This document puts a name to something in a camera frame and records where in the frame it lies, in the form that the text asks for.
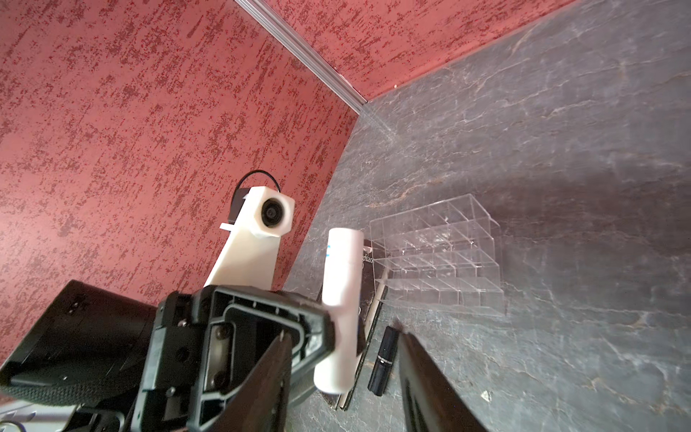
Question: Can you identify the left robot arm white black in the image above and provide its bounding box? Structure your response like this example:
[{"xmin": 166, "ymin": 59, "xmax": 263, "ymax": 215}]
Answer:
[{"xmin": 1, "ymin": 281, "xmax": 335, "ymax": 431}]

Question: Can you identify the white lip balm tube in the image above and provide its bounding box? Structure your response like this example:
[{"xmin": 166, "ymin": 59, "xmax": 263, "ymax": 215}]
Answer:
[{"xmin": 314, "ymin": 228, "xmax": 363, "ymax": 394}]

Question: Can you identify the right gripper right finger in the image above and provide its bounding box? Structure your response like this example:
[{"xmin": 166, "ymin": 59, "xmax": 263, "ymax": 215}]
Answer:
[{"xmin": 398, "ymin": 333, "xmax": 487, "ymax": 432}]

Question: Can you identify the black lipstick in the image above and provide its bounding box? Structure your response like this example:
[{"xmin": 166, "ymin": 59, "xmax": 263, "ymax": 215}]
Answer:
[{"xmin": 367, "ymin": 326, "xmax": 401, "ymax": 397}]

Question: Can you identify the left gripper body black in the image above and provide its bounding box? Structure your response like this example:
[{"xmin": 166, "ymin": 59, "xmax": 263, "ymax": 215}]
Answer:
[{"xmin": 131, "ymin": 285, "xmax": 335, "ymax": 431}]

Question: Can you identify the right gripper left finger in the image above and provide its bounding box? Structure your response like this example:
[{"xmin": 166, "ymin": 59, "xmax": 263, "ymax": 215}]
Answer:
[{"xmin": 211, "ymin": 331, "xmax": 293, "ymax": 431}]

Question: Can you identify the left corner aluminium profile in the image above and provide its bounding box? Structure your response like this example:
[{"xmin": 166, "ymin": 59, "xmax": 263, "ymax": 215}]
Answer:
[{"xmin": 236, "ymin": 0, "xmax": 367, "ymax": 115}]

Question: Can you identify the black Maugham book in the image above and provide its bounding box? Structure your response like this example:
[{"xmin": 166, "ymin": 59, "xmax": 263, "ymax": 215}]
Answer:
[{"xmin": 320, "ymin": 239, "xmax": 389, "ymax": 411}]

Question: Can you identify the clear acrylic lipstick organizer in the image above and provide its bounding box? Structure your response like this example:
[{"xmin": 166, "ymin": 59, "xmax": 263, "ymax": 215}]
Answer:
[{"xmin": 369, "ymin": 194, "xmax": 507, "ymax": 316}]

